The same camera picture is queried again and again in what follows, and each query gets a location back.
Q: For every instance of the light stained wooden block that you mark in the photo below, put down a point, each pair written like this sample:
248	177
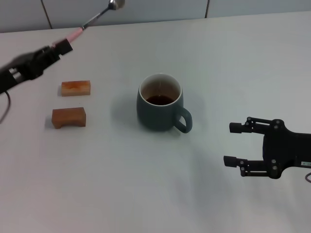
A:
76	88

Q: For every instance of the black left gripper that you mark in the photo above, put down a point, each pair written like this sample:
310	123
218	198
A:
24	68

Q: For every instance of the dark coffee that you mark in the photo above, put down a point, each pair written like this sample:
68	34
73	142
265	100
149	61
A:
160	100

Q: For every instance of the grey ceramic cup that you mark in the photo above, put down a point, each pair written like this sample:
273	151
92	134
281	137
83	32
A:
155	116

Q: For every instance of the dark arched wooden block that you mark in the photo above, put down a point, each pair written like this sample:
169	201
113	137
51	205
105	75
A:
69	115

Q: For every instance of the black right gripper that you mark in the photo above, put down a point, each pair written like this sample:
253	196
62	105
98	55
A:
286	150

